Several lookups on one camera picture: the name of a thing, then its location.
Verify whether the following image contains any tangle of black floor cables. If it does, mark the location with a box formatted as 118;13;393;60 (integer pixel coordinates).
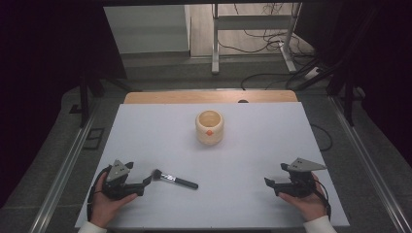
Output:
212;3;320;91

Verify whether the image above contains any person's left hand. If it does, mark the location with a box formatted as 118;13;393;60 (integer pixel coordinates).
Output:
89;172;139;229

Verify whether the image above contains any white power strip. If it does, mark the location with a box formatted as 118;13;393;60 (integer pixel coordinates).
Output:
304;66;324;82

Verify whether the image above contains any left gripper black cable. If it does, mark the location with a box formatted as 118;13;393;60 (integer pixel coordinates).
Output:
86;165;113;222

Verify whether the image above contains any cream ceramic cup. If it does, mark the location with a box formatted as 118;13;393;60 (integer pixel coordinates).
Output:
194;110;225;146

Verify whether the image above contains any black floor cable loop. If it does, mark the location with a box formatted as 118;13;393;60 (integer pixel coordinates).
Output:
310;122;334;152

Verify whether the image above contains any person's right hand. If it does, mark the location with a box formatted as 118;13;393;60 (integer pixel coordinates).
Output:
278;173;329;223

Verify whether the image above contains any black metal stand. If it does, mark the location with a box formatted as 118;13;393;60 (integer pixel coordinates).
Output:
292;57;367;127
69;69;142;128

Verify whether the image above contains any silver floor rail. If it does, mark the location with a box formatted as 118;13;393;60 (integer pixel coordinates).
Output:
28;106;98;233
328;96;412;233

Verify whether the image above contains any black rectangular frame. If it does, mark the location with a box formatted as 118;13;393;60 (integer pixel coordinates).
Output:
82;127;106;150

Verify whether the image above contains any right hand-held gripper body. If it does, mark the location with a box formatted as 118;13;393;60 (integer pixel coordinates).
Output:
280;157;327;199

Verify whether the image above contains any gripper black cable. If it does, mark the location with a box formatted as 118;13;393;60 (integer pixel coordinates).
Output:
86;165;113;222
312;179;332;221

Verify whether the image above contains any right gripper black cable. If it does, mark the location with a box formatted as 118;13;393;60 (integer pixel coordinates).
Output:
312;179;332;221

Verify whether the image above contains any white metal stand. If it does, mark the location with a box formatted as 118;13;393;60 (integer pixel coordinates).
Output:
211;2;303;76

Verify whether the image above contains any white panel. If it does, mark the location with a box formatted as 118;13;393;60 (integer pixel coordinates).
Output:
103;4;192;55

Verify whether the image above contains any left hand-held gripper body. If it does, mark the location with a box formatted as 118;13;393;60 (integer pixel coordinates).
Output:
101;158;136;200

